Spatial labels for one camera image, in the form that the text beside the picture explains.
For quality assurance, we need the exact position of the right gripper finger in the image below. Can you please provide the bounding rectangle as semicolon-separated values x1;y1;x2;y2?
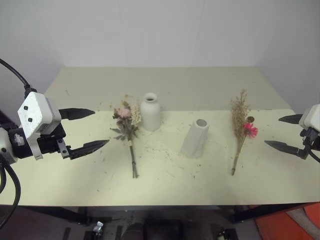
278;113;305;125
264;140;310;160

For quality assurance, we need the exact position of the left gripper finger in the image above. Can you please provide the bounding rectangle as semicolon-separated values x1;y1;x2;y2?
68;139;111;161
58;107;96;122

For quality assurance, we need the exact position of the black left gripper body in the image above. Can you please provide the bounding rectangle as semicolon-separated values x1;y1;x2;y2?
36;123;73;160

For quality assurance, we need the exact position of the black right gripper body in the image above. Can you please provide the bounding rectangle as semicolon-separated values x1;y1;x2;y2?
300;127;320;152

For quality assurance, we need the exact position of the white round bottle vase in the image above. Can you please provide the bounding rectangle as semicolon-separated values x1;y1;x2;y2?
139;92;164;132

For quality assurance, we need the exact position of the grey angular tapered vase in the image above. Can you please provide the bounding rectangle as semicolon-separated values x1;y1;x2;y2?
180;118;211;159

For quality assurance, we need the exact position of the pink dried flower bouquet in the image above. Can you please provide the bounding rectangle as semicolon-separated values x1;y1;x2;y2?
109;94;141;179

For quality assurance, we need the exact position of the red dried flower bouquet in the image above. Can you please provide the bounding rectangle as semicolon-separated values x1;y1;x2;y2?
229;88;259;177

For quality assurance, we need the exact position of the small silver metal fitting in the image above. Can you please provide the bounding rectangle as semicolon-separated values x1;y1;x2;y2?
92;220;105;234

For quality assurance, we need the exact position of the orange box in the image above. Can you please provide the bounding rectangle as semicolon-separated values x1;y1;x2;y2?
254;203;320;240

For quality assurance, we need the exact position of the dark rounded shape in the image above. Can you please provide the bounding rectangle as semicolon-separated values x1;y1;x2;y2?
121;219;149;240

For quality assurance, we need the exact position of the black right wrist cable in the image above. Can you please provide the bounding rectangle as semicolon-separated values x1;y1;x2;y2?
301;126;320;164

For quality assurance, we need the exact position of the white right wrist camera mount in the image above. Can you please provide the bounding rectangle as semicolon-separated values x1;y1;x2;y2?
298;104;320;137

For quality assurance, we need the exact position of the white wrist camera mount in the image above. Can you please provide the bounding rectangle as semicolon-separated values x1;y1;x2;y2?
298;104;320;137
17;91;62;161

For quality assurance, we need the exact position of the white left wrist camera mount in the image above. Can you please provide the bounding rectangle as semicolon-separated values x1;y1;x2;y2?
17;91;62;161

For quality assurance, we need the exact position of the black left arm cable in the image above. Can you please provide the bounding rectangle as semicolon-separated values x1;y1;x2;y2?
0;157;22;227

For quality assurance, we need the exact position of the black table frame bar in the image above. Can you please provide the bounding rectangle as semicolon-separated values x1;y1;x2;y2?
23;205;92;226
229;203;312;224

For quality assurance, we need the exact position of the black left camera cable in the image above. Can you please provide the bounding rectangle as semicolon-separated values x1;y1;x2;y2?
0;58;39;100

